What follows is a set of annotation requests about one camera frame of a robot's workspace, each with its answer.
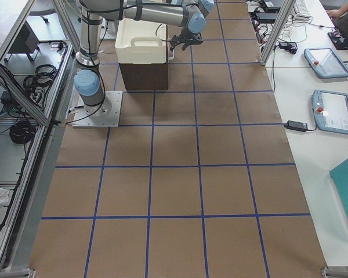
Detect black coiled cables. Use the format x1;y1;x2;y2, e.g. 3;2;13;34
23;64;59;93

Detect aluminium frame post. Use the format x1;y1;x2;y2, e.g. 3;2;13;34
260;0;295;66

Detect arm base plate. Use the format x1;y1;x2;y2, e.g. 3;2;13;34
71;90;123;128

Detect dark wooden drawer box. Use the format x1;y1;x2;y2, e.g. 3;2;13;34
119;63;169;91

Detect cream plastic tray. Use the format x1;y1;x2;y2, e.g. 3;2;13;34
115;19;167;65

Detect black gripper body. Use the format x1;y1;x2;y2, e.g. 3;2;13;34
171;32;204;50

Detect blue teach pendant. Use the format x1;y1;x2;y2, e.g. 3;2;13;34
303;48;348;79
311;90;348;135

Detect far blue teach pendant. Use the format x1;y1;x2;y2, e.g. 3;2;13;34
303;48;348;79

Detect black power adapter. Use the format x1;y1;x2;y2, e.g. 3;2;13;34
284;120;308;132

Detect near blue teach pendant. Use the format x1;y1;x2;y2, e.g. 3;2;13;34
311;90;348;135

